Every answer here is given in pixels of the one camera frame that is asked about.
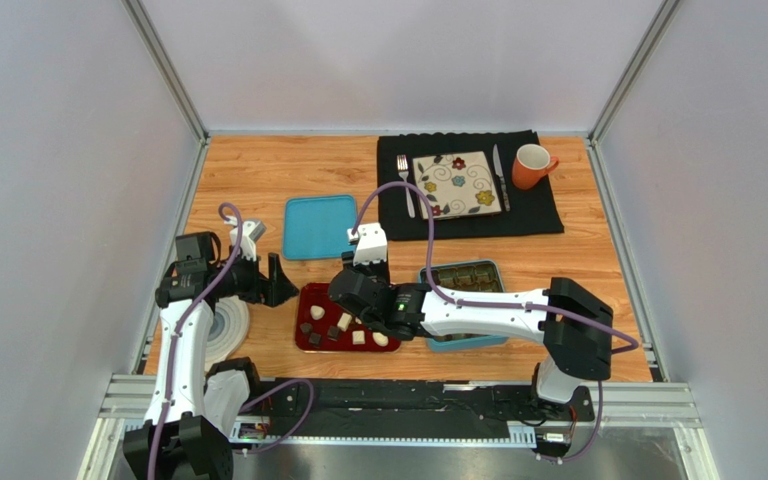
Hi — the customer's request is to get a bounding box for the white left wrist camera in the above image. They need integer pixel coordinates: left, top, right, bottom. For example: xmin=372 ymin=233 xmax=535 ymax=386
xmin=224 ymin=219 xmax=267 ymax=261

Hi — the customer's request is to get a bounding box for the white cube chocolate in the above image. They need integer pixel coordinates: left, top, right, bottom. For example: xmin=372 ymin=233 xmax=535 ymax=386
xmin=337 ymin=313 xmax=353 ymax=332

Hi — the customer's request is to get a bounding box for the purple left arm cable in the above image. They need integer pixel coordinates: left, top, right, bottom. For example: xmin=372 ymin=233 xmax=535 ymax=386
xmin=146 ymin=202 xmax=315 ymax=480

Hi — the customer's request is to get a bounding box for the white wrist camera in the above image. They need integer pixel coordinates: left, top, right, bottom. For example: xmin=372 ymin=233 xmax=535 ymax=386
xmin=347 ymin=222 xmax=388 ymax=266
xmin=224 ymin=219 xmax=267 ymax=261

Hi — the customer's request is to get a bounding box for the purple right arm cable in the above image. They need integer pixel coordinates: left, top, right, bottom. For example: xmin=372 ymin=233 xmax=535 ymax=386
xmin=353 ymin=180 xmax=642 ymax=464

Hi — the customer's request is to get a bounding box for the orange mug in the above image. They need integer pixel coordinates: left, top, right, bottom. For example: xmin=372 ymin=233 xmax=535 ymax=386
xmin=512 ymin=144 xmax=560 ymax=190

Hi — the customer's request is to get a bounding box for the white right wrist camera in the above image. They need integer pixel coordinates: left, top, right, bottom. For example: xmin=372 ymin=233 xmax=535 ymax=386
xmin=347 ymin=222 xmax=388 ymax=266

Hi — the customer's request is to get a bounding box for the red chocolate tray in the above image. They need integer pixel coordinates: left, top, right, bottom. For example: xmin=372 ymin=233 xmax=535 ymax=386
xmin=294 ymin=283 xmax=402 ymax=353

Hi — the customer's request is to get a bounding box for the blue chocolate tin box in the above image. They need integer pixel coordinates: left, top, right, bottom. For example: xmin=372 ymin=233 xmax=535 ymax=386
xmin=426 ymin=259 xmax=507 ymax=353

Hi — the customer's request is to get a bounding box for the dark striped square chocolate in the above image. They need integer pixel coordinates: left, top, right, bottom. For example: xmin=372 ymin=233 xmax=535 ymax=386
xmin=327 ymin=326 xmax=341 ymax=341

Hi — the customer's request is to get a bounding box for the white square chocolate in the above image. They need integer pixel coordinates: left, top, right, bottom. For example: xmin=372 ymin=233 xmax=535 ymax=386
xmin=352 ymin=330 xmax=366 ymax=345

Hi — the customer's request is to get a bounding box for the black cloth placemat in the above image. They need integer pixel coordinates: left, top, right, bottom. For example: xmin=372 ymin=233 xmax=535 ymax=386
xmin=376 ymin=130 xmax=564 ymax=240

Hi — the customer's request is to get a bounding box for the white egg-shaped chocolate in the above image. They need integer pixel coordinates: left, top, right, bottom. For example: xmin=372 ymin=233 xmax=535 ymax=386
xmin=372 ymin=332 xmax=389 ymax=347

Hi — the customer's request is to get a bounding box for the floral square plate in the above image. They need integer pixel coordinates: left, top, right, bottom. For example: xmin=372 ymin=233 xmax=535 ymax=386
xmin=412 ymin=151 xmax=503 ymax=221

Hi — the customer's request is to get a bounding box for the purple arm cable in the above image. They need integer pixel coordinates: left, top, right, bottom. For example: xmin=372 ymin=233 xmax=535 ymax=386
xmin=353 ymin=180 xmax=642 ymax=464
xmin=146 ymin=202 xmax=315 ymax=480

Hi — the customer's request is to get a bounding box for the white oval chocolate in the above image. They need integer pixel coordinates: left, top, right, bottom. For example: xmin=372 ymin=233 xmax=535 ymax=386
xmin=309 ymin=305 xmax=325 ymax=320

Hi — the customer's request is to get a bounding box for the silver table knife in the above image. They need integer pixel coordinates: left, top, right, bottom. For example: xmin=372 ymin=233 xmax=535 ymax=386
xmin=492 ymin=144 xmax=511 ymax=212

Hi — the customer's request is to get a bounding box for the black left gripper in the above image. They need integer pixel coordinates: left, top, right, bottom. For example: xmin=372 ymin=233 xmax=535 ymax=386
xmin=208 ymin=246 xmax=298 ymax=308

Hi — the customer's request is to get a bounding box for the blue tin lid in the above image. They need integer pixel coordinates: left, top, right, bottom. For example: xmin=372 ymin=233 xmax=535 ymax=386
xmin=282 ymin=194 xmax=357 ymax=261

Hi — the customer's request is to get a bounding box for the white round plate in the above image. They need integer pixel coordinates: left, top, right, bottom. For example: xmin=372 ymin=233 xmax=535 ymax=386
xmin=204 ymin=297 xmax=250 ymax=370

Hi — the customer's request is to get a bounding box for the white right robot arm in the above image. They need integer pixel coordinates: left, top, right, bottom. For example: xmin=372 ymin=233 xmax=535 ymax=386
xmin=328 ymin=264 xmax=614 ymax=404

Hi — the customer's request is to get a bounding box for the silver fork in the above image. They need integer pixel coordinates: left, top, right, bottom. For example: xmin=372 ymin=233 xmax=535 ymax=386
xmin=395 ymin=154 xmax=417 ymax=220

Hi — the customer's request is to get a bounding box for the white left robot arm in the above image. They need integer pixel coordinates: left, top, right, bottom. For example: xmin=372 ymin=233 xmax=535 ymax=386
xmin=123 ymin=220 xmax=299 ymax=479

